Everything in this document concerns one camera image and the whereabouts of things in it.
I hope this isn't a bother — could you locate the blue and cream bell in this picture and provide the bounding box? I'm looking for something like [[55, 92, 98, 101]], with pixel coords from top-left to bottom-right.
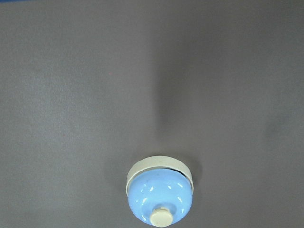
[[126, 156, 194, 228]]

